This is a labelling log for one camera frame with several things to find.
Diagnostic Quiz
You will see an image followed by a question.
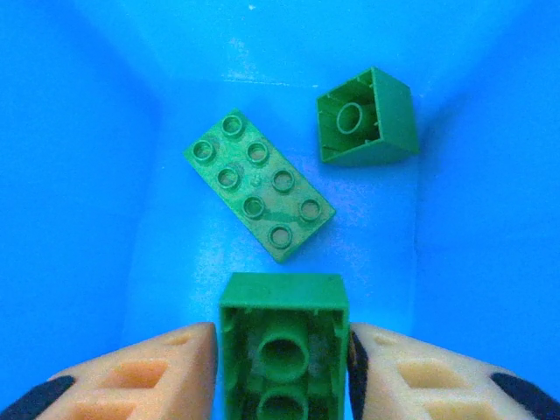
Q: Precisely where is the green long lego brick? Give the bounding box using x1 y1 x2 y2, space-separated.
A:
182 108 337 265
217 271 353 420

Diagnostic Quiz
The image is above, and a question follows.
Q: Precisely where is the green small lego brick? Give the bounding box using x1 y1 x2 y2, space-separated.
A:
315 66 420 167

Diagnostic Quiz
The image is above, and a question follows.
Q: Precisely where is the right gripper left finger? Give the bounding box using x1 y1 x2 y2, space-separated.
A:
8 321 219 420

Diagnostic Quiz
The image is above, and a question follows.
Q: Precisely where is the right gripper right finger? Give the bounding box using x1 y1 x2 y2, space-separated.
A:
348 322 560 420

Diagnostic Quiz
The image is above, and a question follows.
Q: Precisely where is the blue three-compartment bin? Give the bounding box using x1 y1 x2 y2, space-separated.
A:
0 0 560 420

